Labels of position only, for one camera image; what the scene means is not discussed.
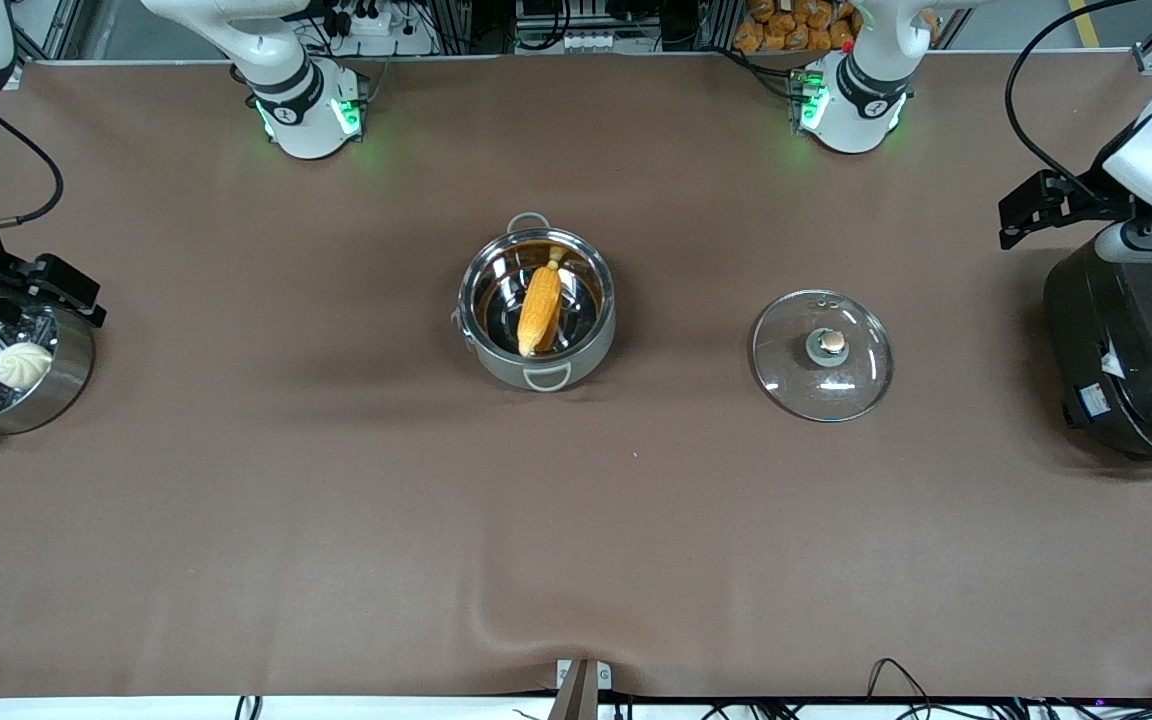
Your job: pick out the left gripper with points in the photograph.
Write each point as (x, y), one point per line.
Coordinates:
(1094, 202)

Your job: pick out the glass pot lid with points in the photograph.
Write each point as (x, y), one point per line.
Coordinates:
(816, 390)

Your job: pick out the yellow corn cob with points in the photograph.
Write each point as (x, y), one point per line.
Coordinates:
(539, 305)

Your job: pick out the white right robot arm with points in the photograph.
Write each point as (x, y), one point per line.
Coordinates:
(301, 120)

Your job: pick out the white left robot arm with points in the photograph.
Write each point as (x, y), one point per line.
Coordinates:
(861, 110)

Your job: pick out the steel steamer pot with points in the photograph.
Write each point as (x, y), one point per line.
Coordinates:
(61, 375)

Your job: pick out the grey steel cooking pot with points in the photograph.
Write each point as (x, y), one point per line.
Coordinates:
(496, 374)

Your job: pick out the white steamed bun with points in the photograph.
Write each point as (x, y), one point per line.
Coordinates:
(24, 365)

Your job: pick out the black rice cooker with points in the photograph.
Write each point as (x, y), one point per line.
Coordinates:
(1136, 360)

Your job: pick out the orange snack bags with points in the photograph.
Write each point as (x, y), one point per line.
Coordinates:
(786, 30)

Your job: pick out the white power strip with plugs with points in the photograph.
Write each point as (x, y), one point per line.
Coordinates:
(376, 22)

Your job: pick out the dark equipment rack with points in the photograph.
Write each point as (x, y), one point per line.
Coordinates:
(656, 20)

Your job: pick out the small white power strip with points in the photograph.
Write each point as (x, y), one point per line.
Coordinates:
(588, 43)

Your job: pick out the brown table mat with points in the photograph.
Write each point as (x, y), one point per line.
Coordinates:
(576, 550)

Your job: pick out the metal table edge bracket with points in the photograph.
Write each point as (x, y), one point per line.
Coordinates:
(584, 680)

